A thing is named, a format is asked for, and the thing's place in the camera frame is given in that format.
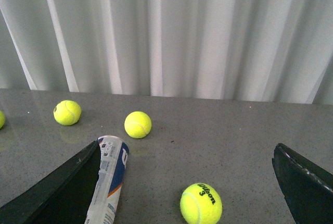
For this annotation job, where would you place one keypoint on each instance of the Wilson 3 tennis ball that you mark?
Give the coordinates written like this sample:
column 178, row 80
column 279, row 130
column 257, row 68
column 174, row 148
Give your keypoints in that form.
column 200, row 203

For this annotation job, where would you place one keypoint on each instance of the white blue tennis ball can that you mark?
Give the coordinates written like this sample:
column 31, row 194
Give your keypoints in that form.
column 114, row 154

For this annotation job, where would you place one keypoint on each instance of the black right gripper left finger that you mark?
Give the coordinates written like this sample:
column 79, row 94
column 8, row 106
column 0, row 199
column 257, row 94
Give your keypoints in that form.
column 63, row 196

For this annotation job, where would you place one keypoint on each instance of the tennis ball with black logo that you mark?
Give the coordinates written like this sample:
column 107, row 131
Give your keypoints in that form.
column 67, row 112

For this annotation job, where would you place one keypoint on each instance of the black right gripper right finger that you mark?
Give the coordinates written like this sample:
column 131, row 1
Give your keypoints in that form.
column 307, row 188

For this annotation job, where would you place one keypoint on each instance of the white pleated curtain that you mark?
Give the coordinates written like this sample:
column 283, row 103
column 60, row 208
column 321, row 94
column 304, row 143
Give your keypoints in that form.
column 247, row 50

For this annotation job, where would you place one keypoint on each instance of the tennis ball far left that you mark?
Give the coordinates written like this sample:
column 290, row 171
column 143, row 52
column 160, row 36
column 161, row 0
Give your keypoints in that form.
column 2, row 119

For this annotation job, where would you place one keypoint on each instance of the plain yellow tennis ball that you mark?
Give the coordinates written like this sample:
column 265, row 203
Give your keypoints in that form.
column 137, row 124

